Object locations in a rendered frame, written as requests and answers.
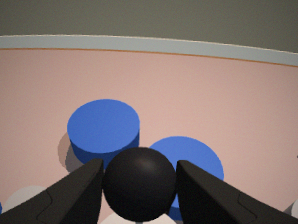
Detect grey cylinder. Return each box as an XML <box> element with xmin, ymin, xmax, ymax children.
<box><xmin>1</xmin><ymin>185</ymin><xmax>47</xmax><ymax>213</ymax></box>
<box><xmin>283</xmin><ymin>198</ymin><xmax>298</xmax><ymax>218</ymax></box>

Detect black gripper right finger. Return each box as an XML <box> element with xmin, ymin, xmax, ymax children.
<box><xmin>176</xmin><ymin>160</ymin><xmax>298</xmax><ymax>224</ymax></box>

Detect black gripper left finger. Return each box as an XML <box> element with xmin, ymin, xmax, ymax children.
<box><xmin>0</xmin><ymin>159</ymin><xmax>104</xmax><ymax>224</ymax></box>

